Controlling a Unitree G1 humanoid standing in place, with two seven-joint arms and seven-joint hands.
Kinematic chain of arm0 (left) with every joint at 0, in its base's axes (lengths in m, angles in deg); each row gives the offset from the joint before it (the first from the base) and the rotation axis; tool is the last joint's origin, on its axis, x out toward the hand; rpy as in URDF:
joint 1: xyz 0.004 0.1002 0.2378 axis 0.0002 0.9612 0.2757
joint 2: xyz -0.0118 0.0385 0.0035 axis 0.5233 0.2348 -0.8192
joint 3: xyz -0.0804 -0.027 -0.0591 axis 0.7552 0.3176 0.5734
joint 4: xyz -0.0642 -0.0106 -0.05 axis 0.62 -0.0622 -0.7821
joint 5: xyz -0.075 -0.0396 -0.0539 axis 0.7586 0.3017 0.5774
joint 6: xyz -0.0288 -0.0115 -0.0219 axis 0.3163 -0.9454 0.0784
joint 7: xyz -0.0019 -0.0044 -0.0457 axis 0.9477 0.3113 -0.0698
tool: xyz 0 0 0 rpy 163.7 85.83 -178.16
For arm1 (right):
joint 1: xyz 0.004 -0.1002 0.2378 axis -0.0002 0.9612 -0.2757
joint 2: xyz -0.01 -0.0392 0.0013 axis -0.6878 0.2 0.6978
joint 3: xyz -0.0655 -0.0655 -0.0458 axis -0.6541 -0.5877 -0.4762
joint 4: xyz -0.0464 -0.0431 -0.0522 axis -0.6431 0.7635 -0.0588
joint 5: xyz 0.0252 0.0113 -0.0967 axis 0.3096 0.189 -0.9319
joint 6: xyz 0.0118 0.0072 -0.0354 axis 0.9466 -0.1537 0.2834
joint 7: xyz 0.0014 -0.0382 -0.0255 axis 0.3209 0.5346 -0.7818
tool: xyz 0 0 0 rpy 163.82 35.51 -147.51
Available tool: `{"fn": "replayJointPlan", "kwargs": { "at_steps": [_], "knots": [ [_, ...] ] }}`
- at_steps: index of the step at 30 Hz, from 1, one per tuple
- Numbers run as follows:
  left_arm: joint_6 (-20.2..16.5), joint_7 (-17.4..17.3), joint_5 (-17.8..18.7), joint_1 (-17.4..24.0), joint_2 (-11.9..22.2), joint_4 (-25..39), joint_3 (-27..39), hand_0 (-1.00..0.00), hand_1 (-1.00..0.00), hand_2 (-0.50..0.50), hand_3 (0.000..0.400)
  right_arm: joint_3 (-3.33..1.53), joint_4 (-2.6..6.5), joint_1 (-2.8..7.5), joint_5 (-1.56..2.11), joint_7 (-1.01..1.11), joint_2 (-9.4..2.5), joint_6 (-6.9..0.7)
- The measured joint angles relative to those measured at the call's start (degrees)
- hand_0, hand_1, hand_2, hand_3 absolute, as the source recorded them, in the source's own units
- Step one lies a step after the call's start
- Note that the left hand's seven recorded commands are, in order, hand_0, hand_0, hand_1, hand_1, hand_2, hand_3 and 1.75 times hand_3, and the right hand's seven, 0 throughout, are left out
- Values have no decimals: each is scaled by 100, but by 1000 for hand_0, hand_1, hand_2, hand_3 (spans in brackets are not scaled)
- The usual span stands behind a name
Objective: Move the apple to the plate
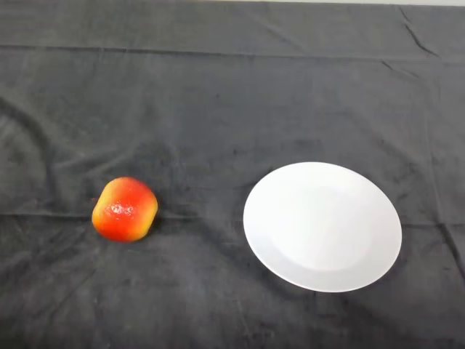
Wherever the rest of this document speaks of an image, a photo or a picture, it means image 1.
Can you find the red yellow apple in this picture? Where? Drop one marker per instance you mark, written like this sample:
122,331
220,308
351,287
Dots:
123,211

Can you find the white round plate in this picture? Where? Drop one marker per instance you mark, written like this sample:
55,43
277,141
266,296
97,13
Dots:
323,229

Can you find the black cloth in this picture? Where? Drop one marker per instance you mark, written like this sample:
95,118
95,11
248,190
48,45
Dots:
218,109

